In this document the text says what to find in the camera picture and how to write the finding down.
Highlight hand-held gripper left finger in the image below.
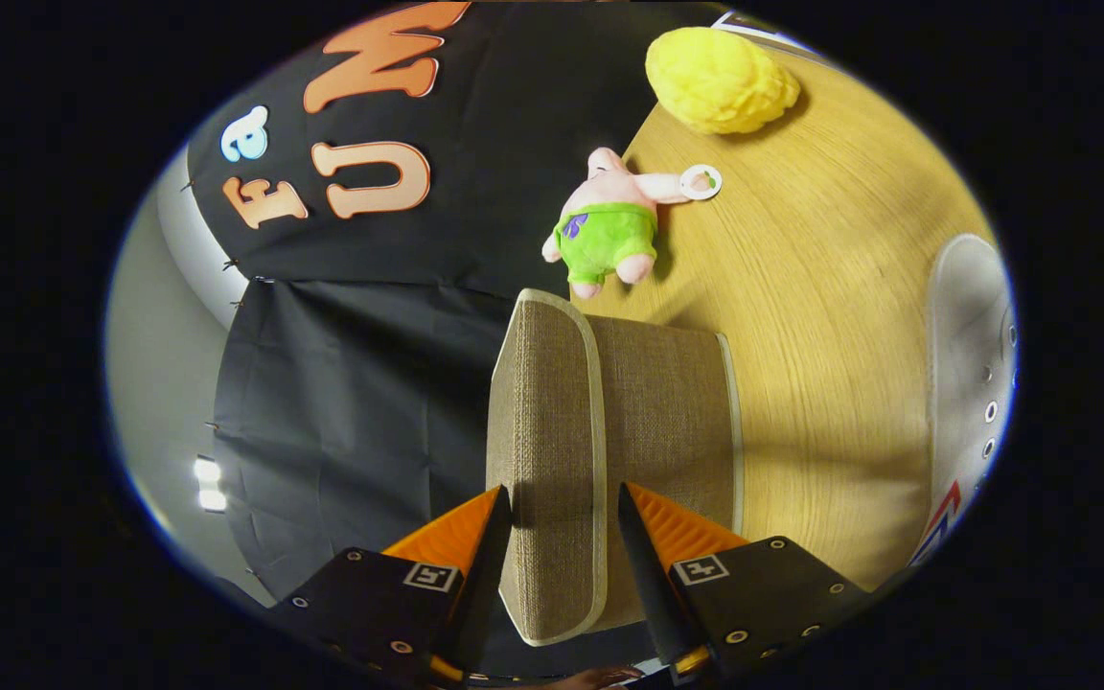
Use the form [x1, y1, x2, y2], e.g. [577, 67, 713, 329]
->
[269, 485, 513, 686]

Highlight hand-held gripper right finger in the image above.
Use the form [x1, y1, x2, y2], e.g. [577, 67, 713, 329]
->
[617, 482, 874, 683]

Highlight beige fabric storage box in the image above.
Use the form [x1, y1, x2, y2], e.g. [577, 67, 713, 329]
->
[486, 289, 745, 646]

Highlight white canvas shoe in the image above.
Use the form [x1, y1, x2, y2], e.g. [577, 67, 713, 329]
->
[908, 233, 1018, 566]

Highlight pink plush toy green shorts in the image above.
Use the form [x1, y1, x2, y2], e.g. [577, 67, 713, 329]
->
[541, 147, 723, 300]

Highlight yellow plush toy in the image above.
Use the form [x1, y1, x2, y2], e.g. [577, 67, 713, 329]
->
[645, 27, 801, 135]

